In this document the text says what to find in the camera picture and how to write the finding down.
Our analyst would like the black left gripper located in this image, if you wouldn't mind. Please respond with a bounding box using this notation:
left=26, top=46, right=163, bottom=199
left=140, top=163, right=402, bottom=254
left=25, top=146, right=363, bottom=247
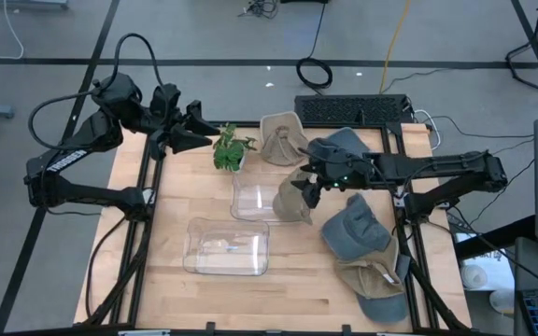
left=147, top=83, right=221, bottom=161

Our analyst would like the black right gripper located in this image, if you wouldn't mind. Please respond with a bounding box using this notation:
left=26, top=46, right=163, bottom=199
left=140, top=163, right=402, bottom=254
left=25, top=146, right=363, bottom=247
left=290, top=156, right=377, bottom=210

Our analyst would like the tan baseball cap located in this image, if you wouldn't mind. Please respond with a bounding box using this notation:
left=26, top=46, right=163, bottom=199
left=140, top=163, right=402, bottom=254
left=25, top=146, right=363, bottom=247
left=272, top=166, right=319, bottom=226
left=333, top=236, right=408, bottom=301

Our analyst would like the light beige baseball cap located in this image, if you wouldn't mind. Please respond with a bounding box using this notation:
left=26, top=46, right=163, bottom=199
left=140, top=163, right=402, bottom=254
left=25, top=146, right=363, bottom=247
left=258, top=110, right=311, bottom=168

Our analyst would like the gray-blue baseball cap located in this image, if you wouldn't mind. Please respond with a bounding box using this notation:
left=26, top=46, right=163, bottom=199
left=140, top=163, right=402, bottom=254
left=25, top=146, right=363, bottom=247
left=305, top=126, right=372, bottom=164
left=356, top=254, right=411, bottom=325
left=319, top=192, right=393, bottom=261

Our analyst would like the green plant in white pot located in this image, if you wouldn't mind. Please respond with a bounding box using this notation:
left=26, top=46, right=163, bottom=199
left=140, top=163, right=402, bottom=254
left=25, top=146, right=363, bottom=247
left=211, top=121, right=259, bottom=173

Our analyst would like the clear plastic bin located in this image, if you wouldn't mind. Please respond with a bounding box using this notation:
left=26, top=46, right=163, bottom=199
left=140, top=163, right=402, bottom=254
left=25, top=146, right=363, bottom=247
left=229, top=170, right=317, bottom=226
left=182, top=216, right=271, bottom=277

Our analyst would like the black keyboard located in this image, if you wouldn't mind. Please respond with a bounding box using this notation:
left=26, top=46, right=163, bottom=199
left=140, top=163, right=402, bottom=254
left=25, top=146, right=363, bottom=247
left=294, top=94, right=415, bottom=126

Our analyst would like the white round cup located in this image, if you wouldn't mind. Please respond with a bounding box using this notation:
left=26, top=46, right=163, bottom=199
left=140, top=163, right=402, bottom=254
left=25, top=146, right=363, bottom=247
left=488, top=287, right=516, bottom=315
left=460, top=263, right=488, bottom=290

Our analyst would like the black hanging cable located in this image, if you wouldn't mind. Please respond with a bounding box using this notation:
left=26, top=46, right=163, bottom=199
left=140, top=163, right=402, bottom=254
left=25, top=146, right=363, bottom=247
left=295, top=0, right=334, bottom=91

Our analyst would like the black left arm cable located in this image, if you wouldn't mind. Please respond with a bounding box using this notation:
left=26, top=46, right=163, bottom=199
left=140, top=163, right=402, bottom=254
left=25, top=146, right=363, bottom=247
left=26, top=32, right=163, bottom=151

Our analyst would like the white cable loop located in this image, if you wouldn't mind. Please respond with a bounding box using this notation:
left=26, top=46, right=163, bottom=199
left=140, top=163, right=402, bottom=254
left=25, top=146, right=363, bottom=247
left=413, top=109, right=442, bottom=151

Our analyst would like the black floor cable tangle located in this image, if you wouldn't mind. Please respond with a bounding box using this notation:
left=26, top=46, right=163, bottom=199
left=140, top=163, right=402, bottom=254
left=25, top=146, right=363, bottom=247
left=237, top=0, right=280, bottom=20

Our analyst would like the yellow cable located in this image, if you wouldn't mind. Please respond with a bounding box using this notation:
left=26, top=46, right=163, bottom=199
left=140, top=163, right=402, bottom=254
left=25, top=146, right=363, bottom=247
left=378, top=0, right=413, bottom=94

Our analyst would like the thin black floor cable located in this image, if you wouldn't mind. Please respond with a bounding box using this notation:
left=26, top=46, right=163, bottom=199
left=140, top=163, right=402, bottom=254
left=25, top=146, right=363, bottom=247
left=439, top=115, right=535, bottom=140

